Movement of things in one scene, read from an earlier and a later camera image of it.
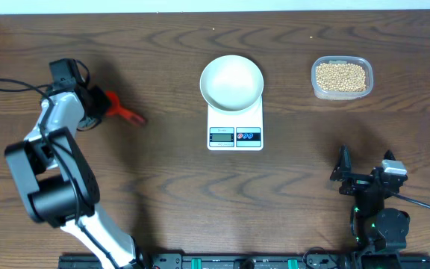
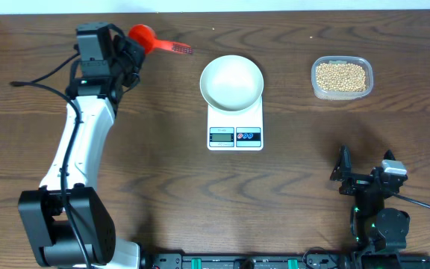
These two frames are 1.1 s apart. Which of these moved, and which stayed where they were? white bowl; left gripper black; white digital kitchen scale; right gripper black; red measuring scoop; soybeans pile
Moved: left gripper black; red measuring scoop
Stayed: right gripper black; white bowl; white digital kitchen scale; soybeans pile
